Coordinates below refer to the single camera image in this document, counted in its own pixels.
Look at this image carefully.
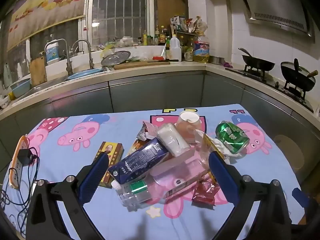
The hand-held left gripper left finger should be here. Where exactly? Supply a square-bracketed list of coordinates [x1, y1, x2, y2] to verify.
[26, 152, 109, 240]

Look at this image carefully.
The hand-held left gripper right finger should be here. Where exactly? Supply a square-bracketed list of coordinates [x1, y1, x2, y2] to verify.
[209, 151, 293, 240]

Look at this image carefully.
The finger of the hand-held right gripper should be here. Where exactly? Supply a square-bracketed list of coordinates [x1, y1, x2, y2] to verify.
[292, 187, 312, 209]

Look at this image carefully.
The white tissue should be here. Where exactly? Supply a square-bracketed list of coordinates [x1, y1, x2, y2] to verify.
[210, 137, 247, 164]

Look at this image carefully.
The brown yellow spice box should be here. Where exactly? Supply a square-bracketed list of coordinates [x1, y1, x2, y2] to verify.
[94, 142, 124, 188]

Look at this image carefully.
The clear plastic bottle green label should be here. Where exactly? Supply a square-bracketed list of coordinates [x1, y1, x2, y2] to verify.
[111, 155, 200, 212]

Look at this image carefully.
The dark blue milk carton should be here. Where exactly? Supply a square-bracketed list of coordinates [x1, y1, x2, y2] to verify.
[108, 138, 170, 185]

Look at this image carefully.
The beige trash bin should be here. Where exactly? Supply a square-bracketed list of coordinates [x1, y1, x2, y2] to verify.
[272, 134, 305, 178]

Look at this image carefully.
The pink white paper cup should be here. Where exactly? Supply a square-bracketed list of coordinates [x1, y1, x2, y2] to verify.
[176, 111, 203, 143]

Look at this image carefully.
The dark red snack wrapper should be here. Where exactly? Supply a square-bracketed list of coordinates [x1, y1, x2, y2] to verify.
[192, 179, 220, 205]

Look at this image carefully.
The cartoon pig printed blanket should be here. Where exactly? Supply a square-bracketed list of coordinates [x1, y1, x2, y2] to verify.
[0, 104, 307, 240]

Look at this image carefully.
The long yellow box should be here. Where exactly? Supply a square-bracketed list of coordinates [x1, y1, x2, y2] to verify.
[202, 132, 225, 180]

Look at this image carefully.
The crushed green can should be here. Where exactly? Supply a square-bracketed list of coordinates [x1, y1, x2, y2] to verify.
[215, 121, 250, 155]

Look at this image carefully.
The clear wrapped white pack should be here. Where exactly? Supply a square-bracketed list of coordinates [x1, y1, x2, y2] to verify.
[156, 123, 190, 157]

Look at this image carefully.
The silver red torn wrapper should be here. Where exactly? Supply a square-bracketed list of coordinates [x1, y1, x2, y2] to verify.
[136, 121, 158, 140]

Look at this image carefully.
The black charger adapter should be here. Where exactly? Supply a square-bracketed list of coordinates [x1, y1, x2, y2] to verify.
[19, 149, 34, 167]

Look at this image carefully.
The orange white power strip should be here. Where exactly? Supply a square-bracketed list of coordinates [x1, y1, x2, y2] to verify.
[9, 135, 29, 189]

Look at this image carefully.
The blue plate in sink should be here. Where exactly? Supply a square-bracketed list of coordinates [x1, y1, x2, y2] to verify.
[67, 68, 104, 81]

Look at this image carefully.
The kitchen counter with grey cabinets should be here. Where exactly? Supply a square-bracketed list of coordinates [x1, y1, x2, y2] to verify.
[0, 61, 320, 170]

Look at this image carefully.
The gas stove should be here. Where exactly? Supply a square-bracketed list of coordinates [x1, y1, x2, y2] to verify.
[225, 65, 314, 113]

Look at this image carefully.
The steel faucet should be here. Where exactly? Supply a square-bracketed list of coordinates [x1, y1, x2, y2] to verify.
[71, 39, 95, 70]
[44, 39, 73, 75]

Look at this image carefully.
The blue plastic basin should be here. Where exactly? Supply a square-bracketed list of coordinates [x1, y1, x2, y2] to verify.
[10, 78, 32, 98]

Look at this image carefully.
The black pot with glass lid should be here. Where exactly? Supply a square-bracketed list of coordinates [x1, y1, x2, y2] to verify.
[280, 59, 318, 92]

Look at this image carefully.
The black wok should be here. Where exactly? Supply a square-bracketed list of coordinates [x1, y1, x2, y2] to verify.
[238, 47, 275, 72]

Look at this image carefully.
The round pan lid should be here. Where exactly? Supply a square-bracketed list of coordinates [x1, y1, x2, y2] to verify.
[101, 51, 132, 67]

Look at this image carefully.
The long wooden cutting board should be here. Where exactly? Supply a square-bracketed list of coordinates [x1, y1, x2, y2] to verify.
[114, 60, 170, 71]

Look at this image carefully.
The small wooden chopping board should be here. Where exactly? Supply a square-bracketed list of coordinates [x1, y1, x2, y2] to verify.
[29, 55, 48, 87]

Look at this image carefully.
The yellow cooking oil bottle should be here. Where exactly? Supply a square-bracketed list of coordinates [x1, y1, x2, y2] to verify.
[193, 35, 210, 64]

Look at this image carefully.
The blue white detergent container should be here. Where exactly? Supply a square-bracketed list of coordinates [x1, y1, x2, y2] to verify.
[45, 42, 60, 64]

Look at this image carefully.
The white plastic jug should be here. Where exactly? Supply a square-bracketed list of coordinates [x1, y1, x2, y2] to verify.
[165, 34, 182, 62]

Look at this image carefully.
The row of sauce bottles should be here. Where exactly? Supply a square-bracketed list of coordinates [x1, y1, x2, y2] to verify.
[137, 25, 173, 47]

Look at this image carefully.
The pile of seasoning packets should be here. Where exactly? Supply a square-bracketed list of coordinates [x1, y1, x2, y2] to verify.
[170, 16, 208, 37]

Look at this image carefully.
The barred window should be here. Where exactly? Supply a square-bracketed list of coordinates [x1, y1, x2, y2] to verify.
[86, 0, 154, 50]

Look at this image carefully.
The steel range hood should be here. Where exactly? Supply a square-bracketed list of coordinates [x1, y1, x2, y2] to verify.
[235, 0, 315, 37]

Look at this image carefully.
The black cable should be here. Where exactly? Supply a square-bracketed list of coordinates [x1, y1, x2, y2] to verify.
[0, 147, 41, 232]

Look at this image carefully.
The black handled knife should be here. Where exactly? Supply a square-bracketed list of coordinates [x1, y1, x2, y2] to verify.
[147, 58, 179, 63]

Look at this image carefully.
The colourful wall poster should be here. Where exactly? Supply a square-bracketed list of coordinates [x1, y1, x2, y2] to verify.
[6, 0, 88, 52]

